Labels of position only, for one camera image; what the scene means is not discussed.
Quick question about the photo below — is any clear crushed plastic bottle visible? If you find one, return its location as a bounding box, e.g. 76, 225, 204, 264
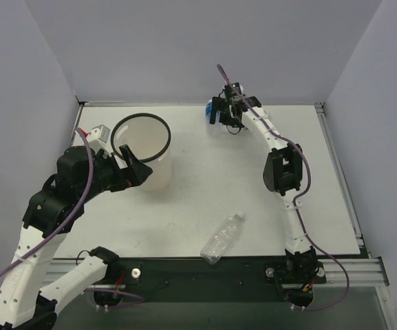
200, 212, 245, 265

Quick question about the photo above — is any blue label plastic bottle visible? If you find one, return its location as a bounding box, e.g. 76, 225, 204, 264
204, 100, 223, 137

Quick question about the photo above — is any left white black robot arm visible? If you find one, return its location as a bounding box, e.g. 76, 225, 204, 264
0, 145, 153, 329

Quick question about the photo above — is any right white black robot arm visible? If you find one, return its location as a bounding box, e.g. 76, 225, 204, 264
206, 82, 320, 278

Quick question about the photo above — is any white bin black rim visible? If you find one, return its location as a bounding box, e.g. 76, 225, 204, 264
110, 113, 172, 192

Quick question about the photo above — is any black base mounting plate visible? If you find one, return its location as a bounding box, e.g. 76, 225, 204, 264
99, 256, 326, 305

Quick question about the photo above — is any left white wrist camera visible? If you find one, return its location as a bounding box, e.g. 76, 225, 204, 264
86, 124, 111, 158

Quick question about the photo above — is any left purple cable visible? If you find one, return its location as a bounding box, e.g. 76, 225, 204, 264
0, 127, 98, 296

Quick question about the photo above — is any aluminium frame rail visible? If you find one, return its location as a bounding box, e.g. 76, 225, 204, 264
314, 102, 389, 287

